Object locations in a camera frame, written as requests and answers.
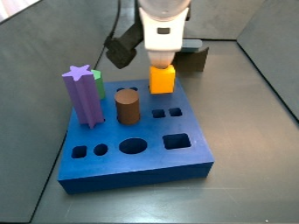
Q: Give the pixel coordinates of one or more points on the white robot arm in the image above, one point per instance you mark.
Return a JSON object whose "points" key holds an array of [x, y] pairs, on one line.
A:
{"points": [[164, 18]]}

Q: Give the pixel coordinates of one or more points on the purple star block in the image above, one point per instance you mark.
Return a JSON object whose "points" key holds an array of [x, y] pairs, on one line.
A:
{"points": [[81, 83]]}

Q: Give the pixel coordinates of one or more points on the green hexagonal block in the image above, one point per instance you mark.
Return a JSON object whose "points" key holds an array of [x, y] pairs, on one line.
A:
{"points": [[100, 83]]}

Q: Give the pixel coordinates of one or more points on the yellow arch block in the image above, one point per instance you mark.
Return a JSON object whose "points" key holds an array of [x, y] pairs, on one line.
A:
{"points": [[162, 80]]}

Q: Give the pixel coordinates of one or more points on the brown cylinder block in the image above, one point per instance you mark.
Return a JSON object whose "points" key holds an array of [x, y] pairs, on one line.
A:
{"points": [[128, 106]]}

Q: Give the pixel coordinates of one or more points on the black curved fixture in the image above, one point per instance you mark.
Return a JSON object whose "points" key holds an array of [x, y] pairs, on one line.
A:
{"points": [[192, 61]]}

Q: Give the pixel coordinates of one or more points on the blue shape-sorter base block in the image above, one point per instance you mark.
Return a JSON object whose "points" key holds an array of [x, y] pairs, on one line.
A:
{"points": [[161, 149]]}

